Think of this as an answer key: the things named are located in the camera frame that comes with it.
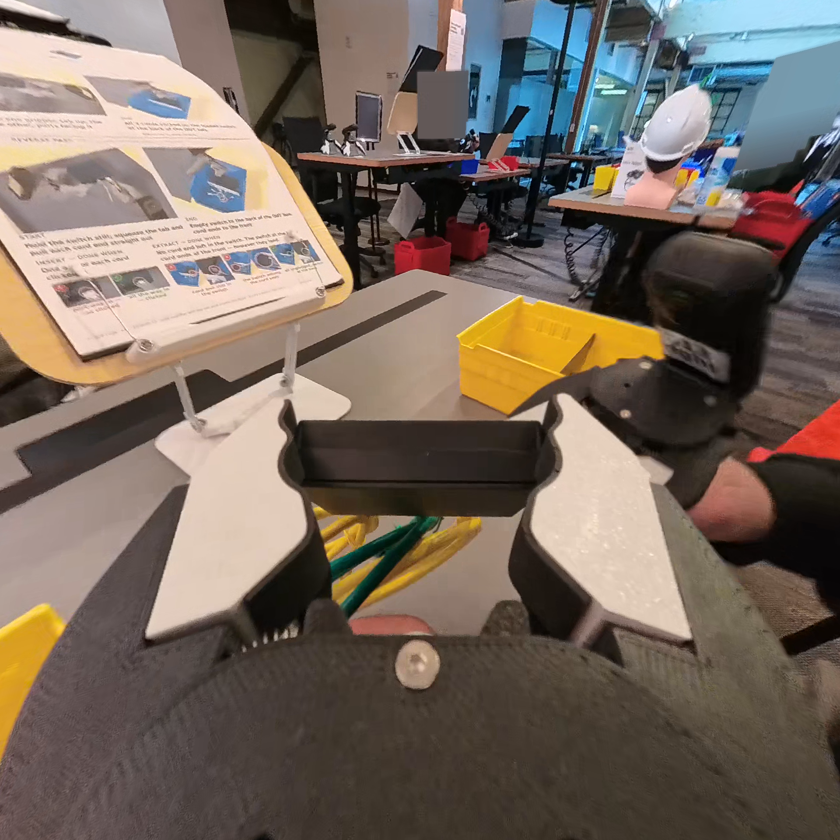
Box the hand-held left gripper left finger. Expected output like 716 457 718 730
144 398 332 651

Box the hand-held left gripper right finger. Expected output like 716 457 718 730
508 392 694 649

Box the green ethernet cable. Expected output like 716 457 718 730
328 516 442 618

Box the black network switch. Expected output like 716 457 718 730
290 420 559 519

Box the person's right forearm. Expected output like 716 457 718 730
712 453 840 608

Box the person's right hand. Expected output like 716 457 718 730
684 456 778 544

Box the orange red cloth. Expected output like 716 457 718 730
747 394 840 463

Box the yellow plastic bin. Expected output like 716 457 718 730
457 297 665 416
0 604 67 756

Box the black floor pole stand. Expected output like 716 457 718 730
512 0 578 249

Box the black office chair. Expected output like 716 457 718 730
774 197 840 303
282 117 382 263

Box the mannequin head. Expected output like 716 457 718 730
622 152 678 208

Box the white wipes canister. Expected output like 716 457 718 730
697 146 741 207

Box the instruction sheet on stand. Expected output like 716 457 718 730
0 29 355 473

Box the white hard hat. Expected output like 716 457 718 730
638 84 714 161

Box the wooden document stand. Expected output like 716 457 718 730
479 105 531 173
387 46 446 156

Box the wooden top desk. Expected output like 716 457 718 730
297 150 478 263

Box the computer monitor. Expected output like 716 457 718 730
354 92 384 147

